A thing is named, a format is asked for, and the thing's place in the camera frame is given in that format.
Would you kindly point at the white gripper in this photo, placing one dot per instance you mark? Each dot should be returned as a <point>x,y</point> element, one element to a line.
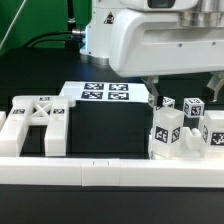
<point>165,37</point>

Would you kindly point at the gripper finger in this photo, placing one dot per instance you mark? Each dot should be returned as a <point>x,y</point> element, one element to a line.
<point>215,84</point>

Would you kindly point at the white chair seat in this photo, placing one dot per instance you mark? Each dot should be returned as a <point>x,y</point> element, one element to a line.
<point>189,147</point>

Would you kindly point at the white chair back frame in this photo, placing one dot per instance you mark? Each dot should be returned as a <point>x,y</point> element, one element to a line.
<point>50,111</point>

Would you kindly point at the white tagged cube left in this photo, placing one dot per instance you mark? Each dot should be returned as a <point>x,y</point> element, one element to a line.
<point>168,102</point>

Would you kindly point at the white tagged cube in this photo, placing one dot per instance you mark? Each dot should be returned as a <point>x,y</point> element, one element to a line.
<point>168,102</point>
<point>193,107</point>

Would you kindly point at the white tagged cube right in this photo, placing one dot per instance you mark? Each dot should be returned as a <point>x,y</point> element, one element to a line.
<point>193,107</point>

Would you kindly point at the black vertical pole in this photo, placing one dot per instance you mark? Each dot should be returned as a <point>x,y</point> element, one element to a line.
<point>71,17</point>

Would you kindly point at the white marker base plate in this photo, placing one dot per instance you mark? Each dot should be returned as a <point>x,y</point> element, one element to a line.
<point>105,91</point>

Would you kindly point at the white U-shaped obstacle wall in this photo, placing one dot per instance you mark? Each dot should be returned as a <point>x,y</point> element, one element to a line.
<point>111,172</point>

